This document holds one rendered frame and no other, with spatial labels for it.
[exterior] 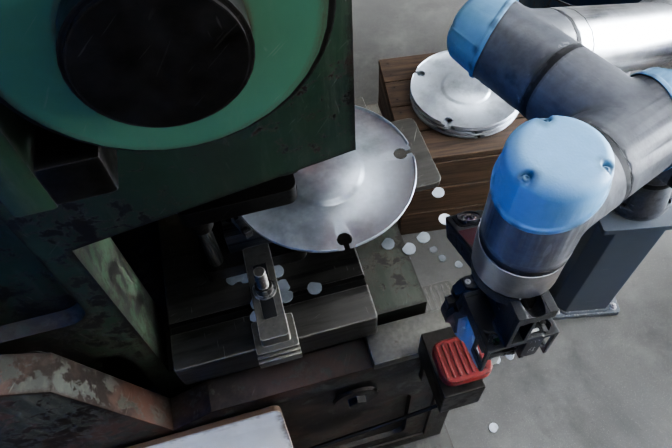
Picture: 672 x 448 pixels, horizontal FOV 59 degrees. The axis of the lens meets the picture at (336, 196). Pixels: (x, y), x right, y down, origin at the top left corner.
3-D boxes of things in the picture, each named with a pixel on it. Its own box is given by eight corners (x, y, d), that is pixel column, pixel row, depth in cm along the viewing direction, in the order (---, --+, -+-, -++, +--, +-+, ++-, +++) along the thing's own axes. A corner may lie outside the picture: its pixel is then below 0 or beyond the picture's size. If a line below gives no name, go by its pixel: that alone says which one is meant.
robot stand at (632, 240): (596, 254, 170) (659, 154, 134) (619, 314, 160) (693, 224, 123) (531, 259, 170) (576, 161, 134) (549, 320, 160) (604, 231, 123)
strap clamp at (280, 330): (278, 257, 94) (269, 221, 85) (302, 357, 84) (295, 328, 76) (241, 266, 93) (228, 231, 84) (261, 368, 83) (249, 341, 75)
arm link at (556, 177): (654, 153, 39) (565, 219, 37) (601, 240, 48) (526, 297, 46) (562, 87, 43) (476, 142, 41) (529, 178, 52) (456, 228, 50)
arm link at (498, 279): (463, 211, 51) (552, 189, 52) (457, 239, 54) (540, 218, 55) (500, 288, 46) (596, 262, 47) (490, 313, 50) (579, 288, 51)
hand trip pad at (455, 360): (470, 349, 86) (478, 328, 79) (487, 390, 82) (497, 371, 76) (424, 362, 85) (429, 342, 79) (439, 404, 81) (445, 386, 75)
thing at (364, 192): (248, 275, 83) (247, 272, 83) (217, 126, 100) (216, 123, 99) (443, 225, 87) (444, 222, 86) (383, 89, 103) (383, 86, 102)
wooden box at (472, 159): (494, 123, 200) (515, 41, 172) (531, 217, 178) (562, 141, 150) (376, 139, 199) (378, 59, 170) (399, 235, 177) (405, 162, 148)
